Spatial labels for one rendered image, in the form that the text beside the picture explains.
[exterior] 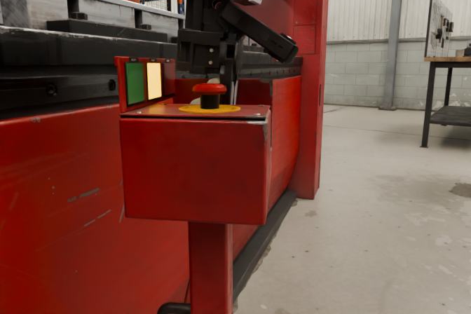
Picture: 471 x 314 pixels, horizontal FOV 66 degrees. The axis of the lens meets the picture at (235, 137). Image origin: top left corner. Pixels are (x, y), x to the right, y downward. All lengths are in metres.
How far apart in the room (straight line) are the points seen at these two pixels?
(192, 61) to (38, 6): 0.31
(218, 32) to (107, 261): 0.42
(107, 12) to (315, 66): 1.55
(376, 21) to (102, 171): 7.18
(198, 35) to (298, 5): 1.77
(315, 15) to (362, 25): 5.45
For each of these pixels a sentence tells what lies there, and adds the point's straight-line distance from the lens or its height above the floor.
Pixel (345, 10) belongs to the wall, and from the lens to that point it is 7.80.
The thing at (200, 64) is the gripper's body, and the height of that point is 0.83.
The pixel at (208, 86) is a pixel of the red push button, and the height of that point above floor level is 0.81.
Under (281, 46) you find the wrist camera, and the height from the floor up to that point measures 0.85.
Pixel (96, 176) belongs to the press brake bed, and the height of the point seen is 0.66.
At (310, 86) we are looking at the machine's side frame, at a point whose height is 0.70.
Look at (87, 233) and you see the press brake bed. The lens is 0.63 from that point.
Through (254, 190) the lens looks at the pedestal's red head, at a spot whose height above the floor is 0.70.
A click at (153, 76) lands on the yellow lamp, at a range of 0.48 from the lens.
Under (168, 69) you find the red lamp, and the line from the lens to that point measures 0.55.
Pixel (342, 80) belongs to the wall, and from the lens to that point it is 7.74.
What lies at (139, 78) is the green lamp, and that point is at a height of 0.81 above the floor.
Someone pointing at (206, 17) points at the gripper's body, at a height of 0.89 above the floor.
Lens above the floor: 0.83
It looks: 11 degrees down
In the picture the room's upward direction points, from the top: straight up
